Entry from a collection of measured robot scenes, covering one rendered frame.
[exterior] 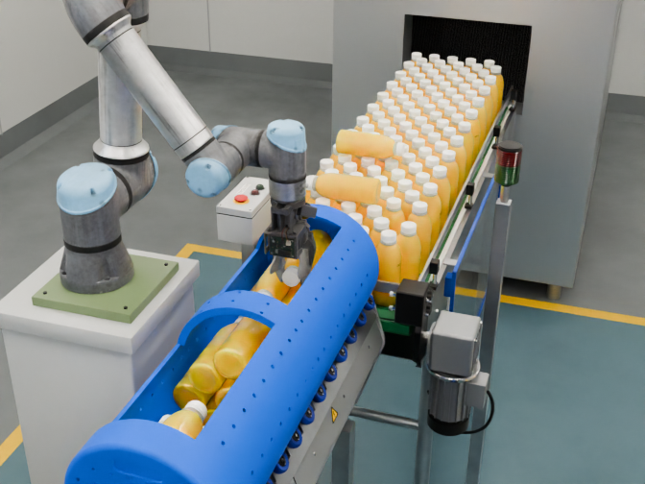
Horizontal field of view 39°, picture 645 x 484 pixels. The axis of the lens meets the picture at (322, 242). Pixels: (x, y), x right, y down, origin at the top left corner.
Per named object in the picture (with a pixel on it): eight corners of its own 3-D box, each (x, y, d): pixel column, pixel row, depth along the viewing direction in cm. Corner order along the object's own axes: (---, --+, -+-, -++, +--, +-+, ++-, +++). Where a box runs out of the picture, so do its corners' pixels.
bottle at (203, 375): (213, 402, 175) (250, 349, 190) (225, 376, 171) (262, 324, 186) (181, 384, 175) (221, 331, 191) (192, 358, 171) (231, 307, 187)
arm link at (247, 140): (197, 136, 178) (250, 143, 175) (220, 117, 187) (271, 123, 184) (200, 174, 182) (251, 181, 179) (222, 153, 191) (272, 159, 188)
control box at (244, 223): (217, 240, 243) (215, 205, 239) (247, 207, 260) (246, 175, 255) (252, 246, 241) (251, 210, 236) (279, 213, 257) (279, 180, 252)
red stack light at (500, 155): (493, 165, 235) (495, 151, 233) (497, 156, 241) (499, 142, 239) (518, 169, 234) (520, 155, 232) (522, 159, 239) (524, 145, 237)
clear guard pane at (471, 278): (441, 419, 264) (453, 273, 241) (488, 284, 329) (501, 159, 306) (442, 420, 264) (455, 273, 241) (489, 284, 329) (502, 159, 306)
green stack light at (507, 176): (491, 183, 238) (493, 165, 235) (495, 174, 243) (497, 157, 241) (516, 186, 236) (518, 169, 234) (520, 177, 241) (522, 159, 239)
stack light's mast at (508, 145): (489, 205, 241) (495, 147, 233) (493, 194, 246) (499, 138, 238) (513, 207, 239) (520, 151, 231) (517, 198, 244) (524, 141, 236)
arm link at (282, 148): (271, 114, 184) (312, 119, 181) (273, 165, 189) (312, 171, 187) (256, 129, 177) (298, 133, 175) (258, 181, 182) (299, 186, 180)
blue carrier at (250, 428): (71, 559, 155) (52, 426, 141) (265, 297, 228) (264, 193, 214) (227, 607, 147) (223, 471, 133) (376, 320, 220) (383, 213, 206)
